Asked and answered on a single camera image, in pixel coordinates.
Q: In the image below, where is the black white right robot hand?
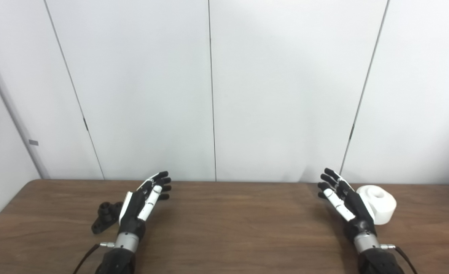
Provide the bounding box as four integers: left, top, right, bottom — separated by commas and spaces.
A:
317, 168, 377, 241

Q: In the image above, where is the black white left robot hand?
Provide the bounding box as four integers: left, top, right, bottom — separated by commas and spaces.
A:
118, 171, 172, 240

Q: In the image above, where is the round white plastic piece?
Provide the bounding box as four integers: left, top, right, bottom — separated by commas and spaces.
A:
356, 185, 397, 225

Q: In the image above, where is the black plastic holder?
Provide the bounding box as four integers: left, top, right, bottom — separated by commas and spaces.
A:
91, 202, 123, 234

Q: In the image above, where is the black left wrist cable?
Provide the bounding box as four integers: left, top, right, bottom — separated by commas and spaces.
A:
72, 242, 116, 274

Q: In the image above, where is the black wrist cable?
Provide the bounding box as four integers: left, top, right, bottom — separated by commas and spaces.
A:
380, 244, 418, 274
72, 242, 116, 274

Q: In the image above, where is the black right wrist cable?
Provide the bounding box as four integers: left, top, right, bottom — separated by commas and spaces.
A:
380, 244, 418, 274

